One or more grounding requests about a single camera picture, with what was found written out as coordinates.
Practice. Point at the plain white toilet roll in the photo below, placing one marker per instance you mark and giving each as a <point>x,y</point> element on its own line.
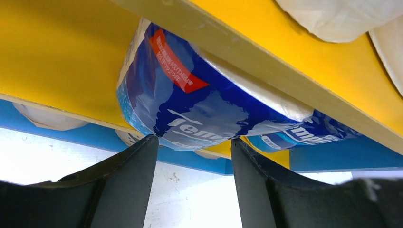
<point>388,42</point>

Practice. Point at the blue pink yellow shelf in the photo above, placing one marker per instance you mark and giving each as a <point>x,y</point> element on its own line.
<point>65,56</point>

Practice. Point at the blue roll front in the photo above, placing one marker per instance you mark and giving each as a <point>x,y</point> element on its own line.
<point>318,129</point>

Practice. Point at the blue roll back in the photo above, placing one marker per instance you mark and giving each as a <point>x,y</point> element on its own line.
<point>169,88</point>

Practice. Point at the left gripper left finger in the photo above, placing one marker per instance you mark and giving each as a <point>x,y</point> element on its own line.
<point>113,193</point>

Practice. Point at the blue roll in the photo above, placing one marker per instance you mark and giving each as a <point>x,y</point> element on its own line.
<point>169,88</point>
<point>318,129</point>

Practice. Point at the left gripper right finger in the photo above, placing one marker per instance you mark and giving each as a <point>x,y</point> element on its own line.
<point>272,196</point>

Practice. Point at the brown cartoon roll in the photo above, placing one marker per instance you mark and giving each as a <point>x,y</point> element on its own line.
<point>48,120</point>
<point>129,138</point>

